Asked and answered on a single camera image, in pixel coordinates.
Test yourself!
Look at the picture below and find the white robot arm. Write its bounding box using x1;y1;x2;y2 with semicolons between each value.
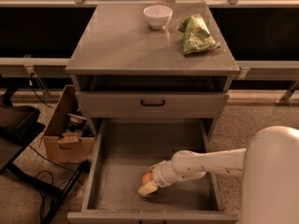
138;126;299;224

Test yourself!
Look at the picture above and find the black upper drawer handle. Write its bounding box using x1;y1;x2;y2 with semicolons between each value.
140;99;165;107

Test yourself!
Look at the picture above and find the orange fruit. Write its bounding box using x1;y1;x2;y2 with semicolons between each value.
141;172;152;185

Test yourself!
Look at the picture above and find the white cup in box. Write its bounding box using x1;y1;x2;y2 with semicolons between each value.
68;114;87;124

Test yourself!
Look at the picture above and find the closed grey upper drawer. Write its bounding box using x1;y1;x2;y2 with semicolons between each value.
77;91;228;119

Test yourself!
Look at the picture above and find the grey metal drawer cabinet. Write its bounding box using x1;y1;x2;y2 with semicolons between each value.
65;1;239;133

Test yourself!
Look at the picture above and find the white ceramic bowl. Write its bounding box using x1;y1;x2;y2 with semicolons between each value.
143;5;173;30

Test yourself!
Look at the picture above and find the grey metal railing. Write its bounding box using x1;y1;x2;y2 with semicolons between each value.
0;58;69;77

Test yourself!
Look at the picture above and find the black metal stand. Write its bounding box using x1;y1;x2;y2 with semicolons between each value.
0;91;87;224

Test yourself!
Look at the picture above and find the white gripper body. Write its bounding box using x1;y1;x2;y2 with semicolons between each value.
152;161;175;188

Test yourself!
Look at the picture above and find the green chip bag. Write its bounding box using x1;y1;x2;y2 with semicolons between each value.
178;14;221;55

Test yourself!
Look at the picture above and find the black floor cable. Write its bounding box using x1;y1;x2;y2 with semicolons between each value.
28;145;85;221

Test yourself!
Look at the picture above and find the open grey middle drawer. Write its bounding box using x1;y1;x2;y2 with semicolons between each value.
68;119;238;224

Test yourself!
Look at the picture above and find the brown cardboard box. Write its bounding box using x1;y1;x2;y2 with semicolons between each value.
43;85;95;163

